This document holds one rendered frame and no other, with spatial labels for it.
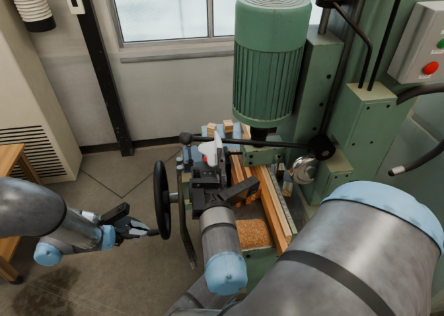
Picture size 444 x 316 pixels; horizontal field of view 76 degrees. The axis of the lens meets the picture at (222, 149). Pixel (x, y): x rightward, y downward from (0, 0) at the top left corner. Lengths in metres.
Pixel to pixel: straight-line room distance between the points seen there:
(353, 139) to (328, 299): 0.59
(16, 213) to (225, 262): 0.38
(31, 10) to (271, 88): 1.49
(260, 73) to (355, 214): 0.49
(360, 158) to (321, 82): 0.31
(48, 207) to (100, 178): 1.77
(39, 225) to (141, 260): 1.29
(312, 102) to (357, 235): 0.58
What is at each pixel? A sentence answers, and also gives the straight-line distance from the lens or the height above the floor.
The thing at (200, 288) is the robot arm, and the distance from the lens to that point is 0.63.
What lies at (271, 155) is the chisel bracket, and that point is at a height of 1.01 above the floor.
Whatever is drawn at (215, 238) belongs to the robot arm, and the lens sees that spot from 0.56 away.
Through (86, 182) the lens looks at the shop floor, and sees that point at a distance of 2.43.
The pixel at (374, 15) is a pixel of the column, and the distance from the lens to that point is 0.73.
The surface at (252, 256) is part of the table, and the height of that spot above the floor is 0.87.
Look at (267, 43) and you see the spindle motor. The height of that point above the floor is 1.40.
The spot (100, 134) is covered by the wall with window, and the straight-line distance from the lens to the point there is 2.51.
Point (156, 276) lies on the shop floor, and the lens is 1.84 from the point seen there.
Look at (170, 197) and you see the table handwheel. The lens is 1.06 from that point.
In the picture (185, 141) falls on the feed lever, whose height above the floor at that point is 1.21.
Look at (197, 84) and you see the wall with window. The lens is 2.22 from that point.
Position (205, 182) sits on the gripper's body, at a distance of 0.64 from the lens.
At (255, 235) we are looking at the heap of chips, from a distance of 0.84.
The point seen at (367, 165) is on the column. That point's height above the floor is 0.99.
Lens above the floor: 1.64
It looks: 42 degrees down
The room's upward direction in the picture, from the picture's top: straight up
